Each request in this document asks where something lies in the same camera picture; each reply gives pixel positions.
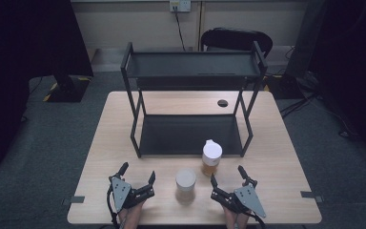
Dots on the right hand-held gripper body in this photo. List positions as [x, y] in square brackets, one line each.
[246, 197]

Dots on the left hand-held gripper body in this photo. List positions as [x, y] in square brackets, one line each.
[122, 192]

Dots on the glass jar with spouted white lid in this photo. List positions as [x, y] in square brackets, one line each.
[212, 156]

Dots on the black metal two-tier rack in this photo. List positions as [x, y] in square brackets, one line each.
[187, 133]

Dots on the person's right hand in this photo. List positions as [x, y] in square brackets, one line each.
[236, 219]

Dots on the person's left hand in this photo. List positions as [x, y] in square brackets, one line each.
[132, 216]

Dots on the black table grommet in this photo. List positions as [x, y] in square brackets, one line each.
[222, 103]

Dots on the black stand base with yellow tape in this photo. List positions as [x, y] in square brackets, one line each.
[68, 89]

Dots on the black chair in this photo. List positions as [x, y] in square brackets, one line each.
[235, 39]

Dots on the black equipment stand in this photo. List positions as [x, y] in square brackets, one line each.
[301, 47]

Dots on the dark curtain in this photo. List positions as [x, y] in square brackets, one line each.
[355, 63]
[22, 63]

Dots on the grey table edge bracket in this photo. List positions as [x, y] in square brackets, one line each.
[74, 199]
[311, 195]

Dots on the white wall socket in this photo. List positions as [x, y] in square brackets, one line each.
[180, 4]

